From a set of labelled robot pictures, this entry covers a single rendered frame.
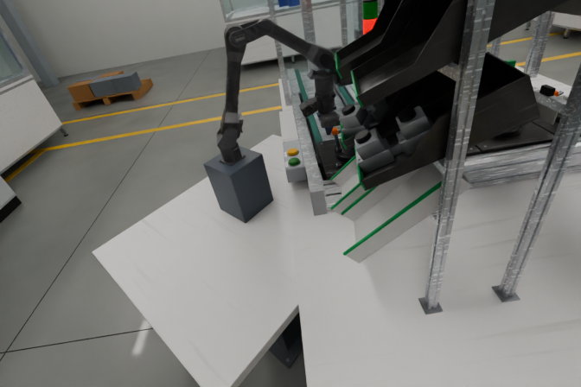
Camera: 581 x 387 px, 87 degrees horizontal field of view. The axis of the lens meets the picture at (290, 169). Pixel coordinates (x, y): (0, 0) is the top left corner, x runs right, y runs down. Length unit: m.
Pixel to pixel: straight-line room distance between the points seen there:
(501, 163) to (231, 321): 0.91
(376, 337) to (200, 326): 0.41
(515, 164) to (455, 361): 0.64
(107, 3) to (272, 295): 9.38
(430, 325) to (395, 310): 0.07
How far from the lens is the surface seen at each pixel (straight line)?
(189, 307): 0.90
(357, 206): 0.76
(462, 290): 0.86
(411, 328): 0.79
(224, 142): 0.93
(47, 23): 10.64
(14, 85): 5.19
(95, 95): 6.63
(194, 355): 0.83
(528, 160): 1.20
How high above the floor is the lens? 1.55
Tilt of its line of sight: 33 degrees down
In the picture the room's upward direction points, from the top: 11 degrees counter-clockwise
